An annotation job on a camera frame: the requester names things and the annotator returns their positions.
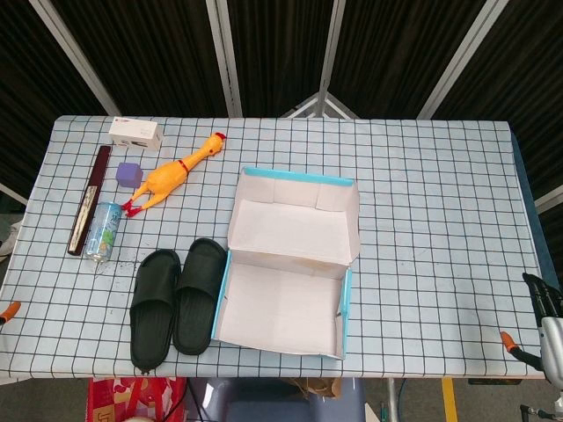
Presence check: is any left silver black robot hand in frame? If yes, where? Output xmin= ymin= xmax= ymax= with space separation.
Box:
xmin=0 ymin=301 xmax=22 ymax=326

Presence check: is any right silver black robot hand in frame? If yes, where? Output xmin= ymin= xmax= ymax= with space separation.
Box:
xmin=500 ymin=272 xmax=563 ymax=390

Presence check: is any black rubber slipper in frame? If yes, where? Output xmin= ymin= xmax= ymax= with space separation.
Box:
xmin=129 ymin=248 xmax=182 ymax=375
xmin=172 ymin=237 xmax=228 ymax=356

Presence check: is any light blue cardboard shoe box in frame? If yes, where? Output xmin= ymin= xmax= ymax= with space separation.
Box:
xmin=210 ymin=165 xmax=362 ymax=360

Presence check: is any dark red long fan box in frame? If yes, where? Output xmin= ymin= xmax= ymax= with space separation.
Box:
xmin=67 ymin=145 xmax=113 ymax=258

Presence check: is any red patterned shopping bag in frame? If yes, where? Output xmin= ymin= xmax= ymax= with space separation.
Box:
xmin=86 ymin=376 xmax=188 ymax=422

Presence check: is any small white product box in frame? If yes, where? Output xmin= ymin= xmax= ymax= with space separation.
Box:
xmin=108 ymin=116 xmax=165 ymax=152

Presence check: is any white metal screen bar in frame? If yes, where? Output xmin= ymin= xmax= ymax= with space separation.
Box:
xmin=534 ymin=184 xmax=563 ymax=215
xmin=0 ymin=182 xmax=28 ymax=207

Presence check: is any light blue drink can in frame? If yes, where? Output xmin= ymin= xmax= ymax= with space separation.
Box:
xmin=83 ymin=200 xmax=123 ymax=264

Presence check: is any grey metal table leg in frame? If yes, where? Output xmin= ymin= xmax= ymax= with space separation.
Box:
xmin=385 ymin=377 xmax=399 ymax=422

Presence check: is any purple foam cube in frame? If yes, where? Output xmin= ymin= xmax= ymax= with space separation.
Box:
xmin=114 ymin=161 xmax=144 ymax=190

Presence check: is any yellow rubber chicken toy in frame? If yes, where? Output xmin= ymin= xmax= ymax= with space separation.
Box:
xmin=121 ymin=131 xmax=229 ymax=219

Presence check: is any brown paper bag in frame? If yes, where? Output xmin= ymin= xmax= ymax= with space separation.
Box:
xmin=285 ymin=376 xmax=343 ymax=401

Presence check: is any blue-grey plastic chair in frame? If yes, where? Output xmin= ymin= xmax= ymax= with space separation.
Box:
xmin=186 ymin=376 xmax=366 ymax=422

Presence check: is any white triangular screen foot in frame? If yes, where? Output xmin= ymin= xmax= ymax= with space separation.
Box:
xmin=280 ymin=91 xmax=361 ymax=119

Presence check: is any thin blue cable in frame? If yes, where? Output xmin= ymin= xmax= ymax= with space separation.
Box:
xmin=398 ymin=377 xmax=410 ymax=418

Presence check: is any black floor cable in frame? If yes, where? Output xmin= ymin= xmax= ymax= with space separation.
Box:
xmin=165 ymin=377 xmax=203 ymax=422

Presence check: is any white metal screen post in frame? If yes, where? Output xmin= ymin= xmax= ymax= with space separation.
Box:
xmin=315 ymin=0 xmax=348 ymax=116
xmin=205 ymin=0 xmax=244 ymax=118
xmin=28 ymin=0 xmax=122 ymax=118
xmin=416 ymin=0 xmax=502 ymax=120

